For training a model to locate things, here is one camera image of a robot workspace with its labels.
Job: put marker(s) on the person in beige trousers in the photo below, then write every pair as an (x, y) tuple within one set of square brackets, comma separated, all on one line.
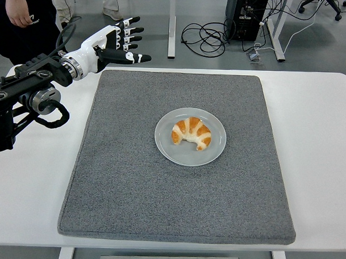
[(110, 2)]

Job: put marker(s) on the small silver floor adapter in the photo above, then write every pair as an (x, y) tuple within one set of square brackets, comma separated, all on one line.
[(253, 57)]

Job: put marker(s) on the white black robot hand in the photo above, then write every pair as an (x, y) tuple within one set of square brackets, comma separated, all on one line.
[(90, 51)]

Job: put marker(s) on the grey fabric mat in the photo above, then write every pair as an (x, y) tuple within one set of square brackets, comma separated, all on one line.
[(173, 197)]

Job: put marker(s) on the black computer tower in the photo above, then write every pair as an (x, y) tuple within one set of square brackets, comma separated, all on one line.
[(248, 21)]

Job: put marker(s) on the black office chair base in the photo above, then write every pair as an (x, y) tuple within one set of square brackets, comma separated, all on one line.
[(333, 5)]

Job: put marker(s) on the pale grey round plate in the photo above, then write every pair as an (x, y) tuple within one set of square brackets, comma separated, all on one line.
[(186, 157)]

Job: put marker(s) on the person in black clothing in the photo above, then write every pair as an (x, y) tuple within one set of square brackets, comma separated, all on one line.
[(28, 42)]

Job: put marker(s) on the golden croissant bread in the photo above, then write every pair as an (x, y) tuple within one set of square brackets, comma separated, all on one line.
[(195, 130)]

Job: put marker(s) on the white straight desk leg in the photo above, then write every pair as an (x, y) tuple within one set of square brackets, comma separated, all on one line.
[(171, 27)]

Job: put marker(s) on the person's hand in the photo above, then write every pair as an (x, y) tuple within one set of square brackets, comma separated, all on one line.
[(20, 16)]

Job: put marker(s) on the white desk leg with foot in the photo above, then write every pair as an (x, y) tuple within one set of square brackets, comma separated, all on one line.
[(278, 50)]

